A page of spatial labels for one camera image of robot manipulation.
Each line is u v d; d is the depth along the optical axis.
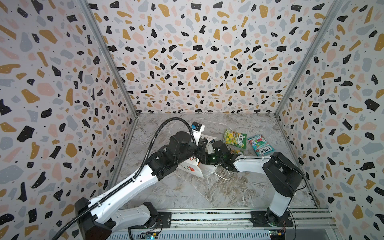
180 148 0.49
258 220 0.73
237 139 1.05
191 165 0.73
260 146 1.00
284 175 0.49
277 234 0.72
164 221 0.73
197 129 0.57
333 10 0.72
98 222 0.38
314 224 0.75
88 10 0.70
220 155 0.72
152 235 0.70
